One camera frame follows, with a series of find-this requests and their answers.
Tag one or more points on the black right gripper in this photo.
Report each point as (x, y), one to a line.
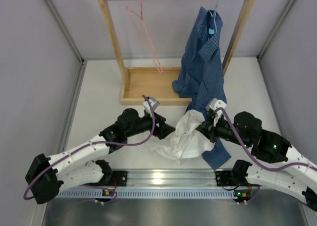
(207, 128)

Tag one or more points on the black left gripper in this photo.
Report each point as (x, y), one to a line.
(164, 129)

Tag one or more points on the white shirt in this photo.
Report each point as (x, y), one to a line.
(186, 142)

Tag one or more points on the pink wire hanger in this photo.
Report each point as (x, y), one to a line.
(144, 35)

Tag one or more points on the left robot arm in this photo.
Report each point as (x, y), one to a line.
(84, 164)

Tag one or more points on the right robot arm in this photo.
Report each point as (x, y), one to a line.
(273, 161)

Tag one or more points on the blue checkered shirt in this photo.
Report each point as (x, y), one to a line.
(201, 77)

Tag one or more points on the wooden clothes rack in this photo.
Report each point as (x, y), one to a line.
(157, 82)

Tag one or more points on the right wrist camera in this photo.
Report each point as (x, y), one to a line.
(214, 109)

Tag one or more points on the aluminium mounting rail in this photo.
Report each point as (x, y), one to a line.
(177, 178)

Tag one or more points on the slotted cable duct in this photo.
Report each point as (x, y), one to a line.
(85, 193)

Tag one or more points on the blue wire hanger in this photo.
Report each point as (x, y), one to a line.
(214, 15)

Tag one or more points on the left aluminium frame post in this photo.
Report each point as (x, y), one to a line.
(60, 23)

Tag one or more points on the aluminium frame post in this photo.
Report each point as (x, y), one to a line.
(273, 32)
(60, 23)

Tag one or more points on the right aluminium frame post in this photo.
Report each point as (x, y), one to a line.
(273, 32)

